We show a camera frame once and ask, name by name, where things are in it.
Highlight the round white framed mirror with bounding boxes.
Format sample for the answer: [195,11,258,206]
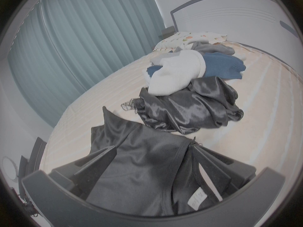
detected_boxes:
[2,157,18,180]

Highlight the white printed pillow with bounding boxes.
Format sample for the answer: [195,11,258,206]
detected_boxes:
[153,31,228,51]

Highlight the black T-shirt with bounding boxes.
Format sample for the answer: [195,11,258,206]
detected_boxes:
[86,106,228,217]

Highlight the black satin garment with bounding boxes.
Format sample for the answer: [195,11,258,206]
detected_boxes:
[121,76,244,135]

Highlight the black chest of drawers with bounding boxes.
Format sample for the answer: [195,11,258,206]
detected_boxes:
[30,137,48,173]

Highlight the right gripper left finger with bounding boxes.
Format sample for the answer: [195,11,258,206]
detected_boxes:
[49,145,118,197]

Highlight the blue-green curtain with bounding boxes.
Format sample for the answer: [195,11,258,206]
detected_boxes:
[39,0,167,94]
[7,0,78,128]

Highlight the bed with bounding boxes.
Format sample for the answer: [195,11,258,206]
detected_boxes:
[39,0,303,198]

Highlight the pile of clothes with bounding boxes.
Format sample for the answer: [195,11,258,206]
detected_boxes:
[145,40,247,96]

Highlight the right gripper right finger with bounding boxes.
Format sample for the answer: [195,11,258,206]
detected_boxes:
[193,146,257,201]

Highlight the grey bedside table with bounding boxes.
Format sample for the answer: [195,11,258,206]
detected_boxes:
[158,26,175,38]

